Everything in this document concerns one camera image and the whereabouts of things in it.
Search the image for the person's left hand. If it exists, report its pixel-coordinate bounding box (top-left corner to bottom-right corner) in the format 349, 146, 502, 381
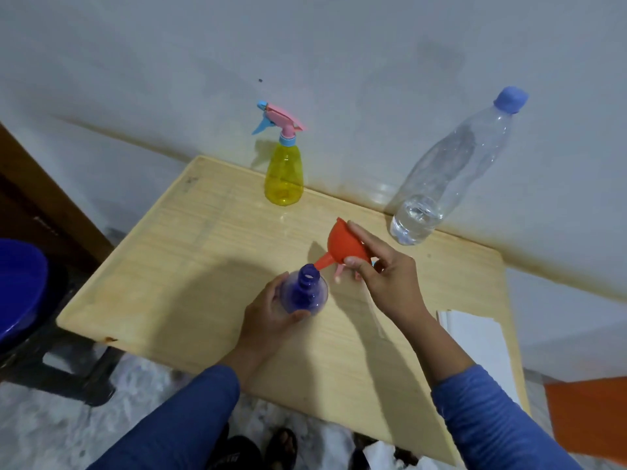
234, 271, 312, 366

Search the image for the person's right hand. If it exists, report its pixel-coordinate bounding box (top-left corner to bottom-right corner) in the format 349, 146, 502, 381
344, 220, 433, 327

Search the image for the red plastic funnel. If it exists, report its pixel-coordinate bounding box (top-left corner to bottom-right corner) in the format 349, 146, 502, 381
313, 217, 374, 273

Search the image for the blue plastic spray bottle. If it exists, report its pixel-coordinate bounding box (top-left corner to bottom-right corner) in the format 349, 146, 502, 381
278, 263, 330, 317

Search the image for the person's right forearm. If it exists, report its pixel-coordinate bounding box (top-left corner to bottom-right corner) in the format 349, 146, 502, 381
392, 308, 585, 470

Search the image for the person's left forearm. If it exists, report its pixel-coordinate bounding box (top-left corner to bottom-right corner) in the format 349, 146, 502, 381
88, 343, 263, 470

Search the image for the pink spray trigger head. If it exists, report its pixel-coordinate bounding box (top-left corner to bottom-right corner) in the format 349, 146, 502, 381
334, 259, 379, 284

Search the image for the clear water bottle blue cap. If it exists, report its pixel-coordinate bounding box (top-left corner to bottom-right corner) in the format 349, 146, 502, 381
388, 86, 530, 246

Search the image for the light wooden table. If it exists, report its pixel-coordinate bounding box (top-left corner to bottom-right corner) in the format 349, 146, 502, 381
55, 155, 533, 468

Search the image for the yellow spray bottle pink trigger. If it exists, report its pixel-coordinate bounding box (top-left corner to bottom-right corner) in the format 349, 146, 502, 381
252, 100, 306, 207

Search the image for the person's left foot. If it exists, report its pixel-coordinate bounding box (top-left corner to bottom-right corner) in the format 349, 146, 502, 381
265, 428, 299, 470

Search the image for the white paper sheet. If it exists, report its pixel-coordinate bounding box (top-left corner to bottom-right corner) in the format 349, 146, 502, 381
436, 309, 521, 407

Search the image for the black sandal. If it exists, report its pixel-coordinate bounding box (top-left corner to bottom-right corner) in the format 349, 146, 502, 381
206, 423, 264, 470

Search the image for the white cloth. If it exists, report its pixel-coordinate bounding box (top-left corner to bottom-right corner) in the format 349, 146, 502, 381
362, 440, 417, 470

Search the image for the orange box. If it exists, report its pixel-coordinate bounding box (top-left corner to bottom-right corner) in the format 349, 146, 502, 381
544, 377, 627, 464

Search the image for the brown wooden door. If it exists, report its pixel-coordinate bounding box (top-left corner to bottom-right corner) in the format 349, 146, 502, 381
0, 123, 115, 272

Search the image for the blue plastic chair seat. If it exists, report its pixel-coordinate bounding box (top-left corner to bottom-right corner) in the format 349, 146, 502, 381
0, 238, 50, 344

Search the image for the black chair frame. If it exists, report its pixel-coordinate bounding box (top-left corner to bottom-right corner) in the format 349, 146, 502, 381
0, 261, 126, 408

